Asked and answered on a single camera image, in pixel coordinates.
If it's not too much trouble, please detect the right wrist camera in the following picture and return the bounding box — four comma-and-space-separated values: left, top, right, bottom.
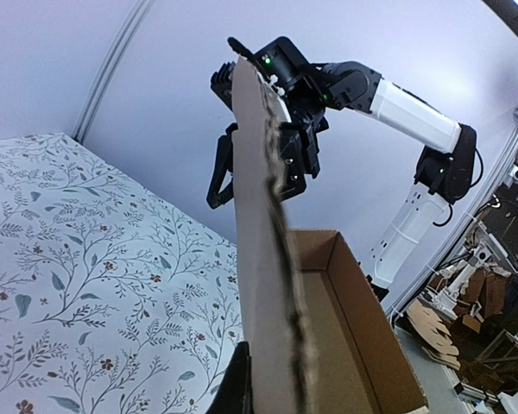
210, 37, 293, 124

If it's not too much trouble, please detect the right aluminium frame post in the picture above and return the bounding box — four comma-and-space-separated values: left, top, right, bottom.
72, 0, 155, 145

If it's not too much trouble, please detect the right robot arm white sleeve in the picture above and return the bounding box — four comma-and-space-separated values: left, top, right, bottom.
252, 36, 485, 298

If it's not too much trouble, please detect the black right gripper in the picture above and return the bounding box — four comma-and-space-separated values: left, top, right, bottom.
206, 105, 328, 209

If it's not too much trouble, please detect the floral patterned table mat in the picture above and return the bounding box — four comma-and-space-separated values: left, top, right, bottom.
0, 134, 243, 413

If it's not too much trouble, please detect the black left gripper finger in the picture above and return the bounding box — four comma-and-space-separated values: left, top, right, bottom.
206, 342, 253, 414

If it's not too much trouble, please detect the cardboard pile in background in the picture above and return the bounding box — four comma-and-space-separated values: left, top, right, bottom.
404, 299, 461, 371

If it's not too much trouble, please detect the brown cardboard box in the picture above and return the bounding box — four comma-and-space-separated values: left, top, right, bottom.
232, 60, 428, 413

